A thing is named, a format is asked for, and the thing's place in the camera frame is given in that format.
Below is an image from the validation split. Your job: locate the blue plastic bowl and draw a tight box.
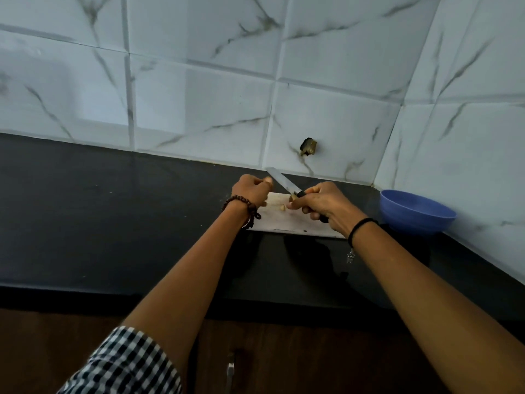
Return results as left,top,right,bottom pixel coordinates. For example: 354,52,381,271
379,189,458,235

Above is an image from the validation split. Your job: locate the brown bead bracelet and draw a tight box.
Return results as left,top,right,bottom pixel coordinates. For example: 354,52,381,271
221,195,262,230

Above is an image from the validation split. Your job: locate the person's right hand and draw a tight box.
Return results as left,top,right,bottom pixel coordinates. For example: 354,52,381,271
286,181,368,239

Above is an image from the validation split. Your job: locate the person's left hand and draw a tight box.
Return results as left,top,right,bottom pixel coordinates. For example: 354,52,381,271
231,174,275,210

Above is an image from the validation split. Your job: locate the black wristband with charm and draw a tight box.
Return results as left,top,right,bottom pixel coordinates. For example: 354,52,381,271
346,217,380,265

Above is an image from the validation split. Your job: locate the person's left forearm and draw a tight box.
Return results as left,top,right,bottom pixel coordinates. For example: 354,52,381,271
121,200,252,374

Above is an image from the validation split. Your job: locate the steel kitchen knife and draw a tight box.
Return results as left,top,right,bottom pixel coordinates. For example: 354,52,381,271
266,167,330,224

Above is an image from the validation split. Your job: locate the white cutting board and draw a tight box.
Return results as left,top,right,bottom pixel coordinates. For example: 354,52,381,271
250,192,346,239

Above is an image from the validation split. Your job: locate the black white checkered shirt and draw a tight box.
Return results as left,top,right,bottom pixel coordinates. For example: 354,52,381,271
57,326,183,394

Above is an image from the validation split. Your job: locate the person's right forearm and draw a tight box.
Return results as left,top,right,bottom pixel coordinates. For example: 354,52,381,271
351,221,525,394

